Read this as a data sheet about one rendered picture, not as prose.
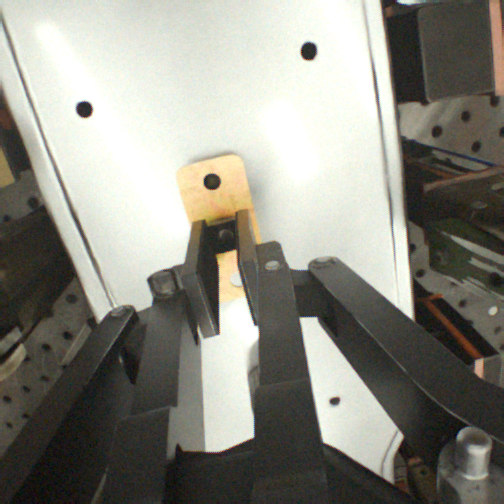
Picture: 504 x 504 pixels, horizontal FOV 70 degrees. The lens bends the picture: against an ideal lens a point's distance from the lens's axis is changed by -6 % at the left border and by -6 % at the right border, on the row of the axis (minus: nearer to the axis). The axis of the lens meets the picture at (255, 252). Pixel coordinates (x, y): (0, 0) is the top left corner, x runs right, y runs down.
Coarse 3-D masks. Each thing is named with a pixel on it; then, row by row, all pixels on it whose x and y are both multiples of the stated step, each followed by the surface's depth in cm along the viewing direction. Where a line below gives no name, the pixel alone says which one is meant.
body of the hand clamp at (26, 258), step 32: (0, 224) 29; (32, 224) 26; (0, 256) 21; (32, 256) 24; (64, 256) 29; (0, 288) 21; (32, 288) 23; (64, 288) 28; (0, 320) 21; (32, 320) 23
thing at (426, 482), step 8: (400, 448) 50; (408, 448) 47; (408, 456) 47; (416, 456) 45; (408, 464) 45; (416, 464) 45; (424, 464) 44; (408, 472) 44; (416, 472) 44; (424, 472) 44; (432, 472) 43; (408, 480) 45; (416, 480) 43; (424, 480) 42; (432, 480) 42; (408, 488) 46; (416, 488) 42; (424, 488) 41; (432, 488) 41; (416, 496) 43; (424, 496) 41; (432, 496) 40
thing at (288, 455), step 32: (288, 288) 12; (288, 320) 11; (288, 352) 10; (288, 384) 8; (256, 416) 7; (288, 416) 7; (256, 448) 7; (288, 448) 6; (320, 448) 6; (256, 480) 6; (288, 480) 6; (320, 480) 5
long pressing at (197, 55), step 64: (0, 0) 18; (64, 0) 18; (128, 0) 19; (192, 0) 19; (256, 0) 19; (320, 0) 19; (0, 64) 19; (64, 64) 20; (128, 64) 20; (192, 64) 20; (256, 64) 20; (320, 64) 21; (384, 64) 21; (64, 128) 21; (128, 128) 21; (192, 128) 22; (256, 128) 22; (320, 128) 22; (384, 128) 23; (64, 192) 22; (128, 192) 23; (256, 192) 23; (320, 192) 24; (384, 192) 24; (128, 256) 24; (320, 256) 25; (384, 256) 26; (320, 384) 29; (384, 448) 33
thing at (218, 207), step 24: (192, 168) 21; (216, 168) 21; (240, 168) 21; (192, 192) 21; (216, 192) 21; (240, 192) 21; (192, 216) 21; (216, 216) 22; (216, 240) 21; (240, 288) 23
